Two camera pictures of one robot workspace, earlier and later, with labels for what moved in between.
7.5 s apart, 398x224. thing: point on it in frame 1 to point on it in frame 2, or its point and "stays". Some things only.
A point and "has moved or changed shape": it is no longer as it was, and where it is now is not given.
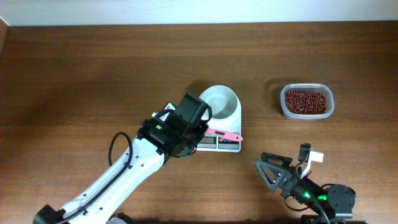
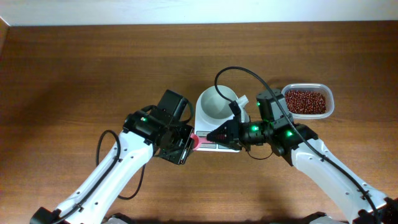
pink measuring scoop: [226, 134] has moved or changed shape
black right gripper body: [286, 177] to [235, 134]
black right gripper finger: [276, 159] to [223, 133]
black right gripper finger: [273, 174] to [229, 146]
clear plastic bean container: [307, 101] stays
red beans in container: [305, 102] stays
